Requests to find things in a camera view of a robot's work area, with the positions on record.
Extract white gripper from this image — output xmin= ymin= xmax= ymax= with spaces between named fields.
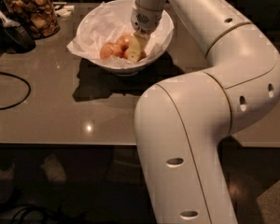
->
xmin=127 ymin=2 xmax=163 ymax=63

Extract red yellow apple front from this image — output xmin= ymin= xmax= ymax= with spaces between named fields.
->
xmin=123 ymin=49 xmax=147 ymax=63

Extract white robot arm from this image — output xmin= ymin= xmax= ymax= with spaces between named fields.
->
xmin=132 ymin=0 xmax=280 ymax=224

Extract white ceramic bowl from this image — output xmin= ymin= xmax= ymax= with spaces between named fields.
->
xmin=76 ymin=0 xmax=175 ymax=77

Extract red apple back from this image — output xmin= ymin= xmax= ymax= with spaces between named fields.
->
xmin=116 ymin=34 xmax=131 ymax=50

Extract red apple left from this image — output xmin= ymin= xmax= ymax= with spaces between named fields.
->
xmin=100 ymin=42 xmax=123 ymax=61

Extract white paper liner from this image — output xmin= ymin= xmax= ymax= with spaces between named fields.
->
xmin=66 ymin=2 xmax=163 ymax=68

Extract small white items on table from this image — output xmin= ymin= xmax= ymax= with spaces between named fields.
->
xmin=54 ymin=4 xmax=75 ymax=18

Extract glass jar of dried chips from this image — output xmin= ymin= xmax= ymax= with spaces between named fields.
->
xmin=4 ymin=0 xmax=60 ymax=39

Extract black round lid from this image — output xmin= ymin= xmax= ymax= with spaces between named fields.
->
xmin=4 ymin=26 xmax=35 ymax=53

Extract white plastic spoon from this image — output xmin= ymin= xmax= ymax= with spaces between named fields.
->
xmin=0 ymin=10 xmax=20 ymax=28

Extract white shoe right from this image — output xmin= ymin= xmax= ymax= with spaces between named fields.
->
xmin=41 ymin=155 xmax=67 ymax=188

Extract white shoe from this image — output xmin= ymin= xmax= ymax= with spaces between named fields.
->
xmin=41 ymin=155 xmax=67 ymax=188
xmin=0 ymin=164 xmax=15 ymax=204

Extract white shoe left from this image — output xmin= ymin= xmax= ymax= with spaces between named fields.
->
xmin=0 ymin=164 xmax=15 ymax=204

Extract black cable loop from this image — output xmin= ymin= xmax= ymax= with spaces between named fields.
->
xmin=0 ymin=70 xmax=33 ymax=111

